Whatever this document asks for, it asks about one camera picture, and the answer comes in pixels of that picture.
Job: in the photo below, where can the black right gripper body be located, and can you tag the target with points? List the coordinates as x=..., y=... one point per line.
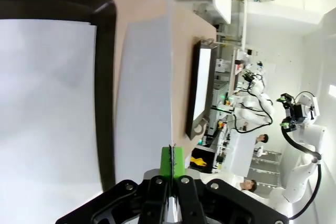
x=296, y=113

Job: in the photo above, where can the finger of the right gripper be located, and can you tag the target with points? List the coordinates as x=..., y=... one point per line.
x=286, y=98
x=286, y=124

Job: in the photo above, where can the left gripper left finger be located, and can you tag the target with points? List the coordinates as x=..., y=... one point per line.
x=165, y=161

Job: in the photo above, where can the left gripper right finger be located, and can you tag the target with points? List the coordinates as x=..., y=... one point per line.
x=178, y=161

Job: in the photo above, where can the white A4 paper sheet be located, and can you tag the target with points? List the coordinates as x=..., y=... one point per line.
x=144, y=90
x=203, y=85
x=39, y=21
x=47, y=103

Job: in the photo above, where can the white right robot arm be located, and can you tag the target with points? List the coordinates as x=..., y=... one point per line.
x=291, y=190

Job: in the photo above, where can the yellow rubber gloves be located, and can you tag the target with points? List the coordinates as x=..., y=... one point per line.
x=198, y=161

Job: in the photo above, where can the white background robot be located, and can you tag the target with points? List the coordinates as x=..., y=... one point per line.
x=266, y=103

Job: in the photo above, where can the person in white coat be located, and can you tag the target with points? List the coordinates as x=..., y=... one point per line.
x=250, y=184
x=262, y=138

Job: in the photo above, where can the white cabinet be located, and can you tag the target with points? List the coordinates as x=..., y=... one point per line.
x=241, y=153

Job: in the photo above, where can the metal equipment rack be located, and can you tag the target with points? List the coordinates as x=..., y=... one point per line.
x=219, y=95

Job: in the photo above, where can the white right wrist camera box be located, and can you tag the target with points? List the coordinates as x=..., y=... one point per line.
x=305, y=103

